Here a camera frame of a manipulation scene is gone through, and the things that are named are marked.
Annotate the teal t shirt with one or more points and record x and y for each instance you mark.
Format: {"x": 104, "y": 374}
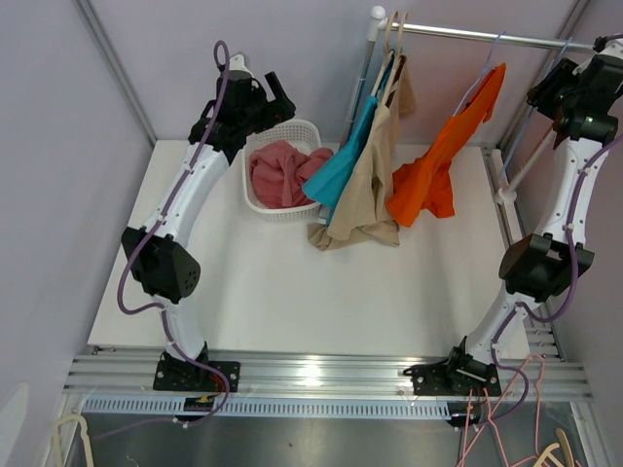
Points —
{"x": 328, "y": 183}

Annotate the blue wire hanger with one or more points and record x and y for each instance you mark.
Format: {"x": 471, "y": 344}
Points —
{"x": 517, "y": 135}
{"x": 486, "y": 68}

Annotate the metal clothes rack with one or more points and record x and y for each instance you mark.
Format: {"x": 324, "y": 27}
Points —
{"x": 447, "y": 33}

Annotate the pink hanger on floor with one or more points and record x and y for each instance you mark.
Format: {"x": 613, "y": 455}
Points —
{"x": 492, "y": 418}

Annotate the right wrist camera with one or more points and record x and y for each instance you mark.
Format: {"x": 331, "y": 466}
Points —
{"x": 611, "y": 45}

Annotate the wooden hanger on floor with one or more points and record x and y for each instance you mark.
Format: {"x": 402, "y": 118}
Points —
{"x": 558, "y": 454}

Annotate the beige t shirt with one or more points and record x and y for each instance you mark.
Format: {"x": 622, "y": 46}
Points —
{"x": 360, "y": 214}

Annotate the cream hanger on floor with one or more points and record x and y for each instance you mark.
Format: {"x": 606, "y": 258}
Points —
{"x": 64, "y": 429}

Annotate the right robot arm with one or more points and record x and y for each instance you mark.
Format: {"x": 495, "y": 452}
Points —
{"x": 545, "y": 263}

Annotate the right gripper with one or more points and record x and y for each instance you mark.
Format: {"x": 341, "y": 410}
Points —
{"x": 540, "y": 94}

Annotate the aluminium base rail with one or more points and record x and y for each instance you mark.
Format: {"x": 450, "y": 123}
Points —
{"x": 132, "y": 380}

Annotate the pink t shirt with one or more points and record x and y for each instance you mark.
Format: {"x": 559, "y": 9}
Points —
{"x": 279, "y": 170}

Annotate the orange t shirt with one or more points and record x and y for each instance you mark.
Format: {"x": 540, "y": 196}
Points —
{"x": 425, "y": 183}

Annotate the white plastic basket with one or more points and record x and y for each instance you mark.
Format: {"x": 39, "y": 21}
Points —
{"x": 301, "y": 134}

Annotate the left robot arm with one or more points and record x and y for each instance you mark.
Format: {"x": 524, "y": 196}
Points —
{"x": 161, "y": 273}

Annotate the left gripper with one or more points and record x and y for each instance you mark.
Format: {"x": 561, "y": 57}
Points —
{"x": 277, "y": 110}

